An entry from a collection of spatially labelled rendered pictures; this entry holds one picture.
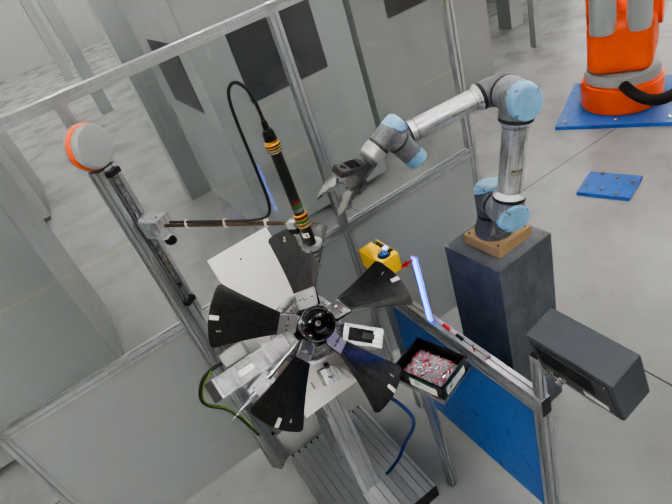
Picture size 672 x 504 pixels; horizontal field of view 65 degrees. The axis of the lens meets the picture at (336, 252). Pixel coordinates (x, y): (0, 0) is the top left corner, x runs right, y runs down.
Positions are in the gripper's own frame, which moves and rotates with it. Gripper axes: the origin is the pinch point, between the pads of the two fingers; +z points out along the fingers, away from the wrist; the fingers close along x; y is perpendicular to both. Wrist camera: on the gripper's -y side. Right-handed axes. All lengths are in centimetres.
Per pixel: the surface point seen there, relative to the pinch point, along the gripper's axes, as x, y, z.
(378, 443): -53, 108, 85
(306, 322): -18.3, 4.5, 34.3
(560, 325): -76, 0, -17
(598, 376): -89, -10, -13
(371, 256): -5, 55, 10
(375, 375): -44, 20, 35
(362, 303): -24.8, 18.4, 19.7
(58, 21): 868, 480, 122
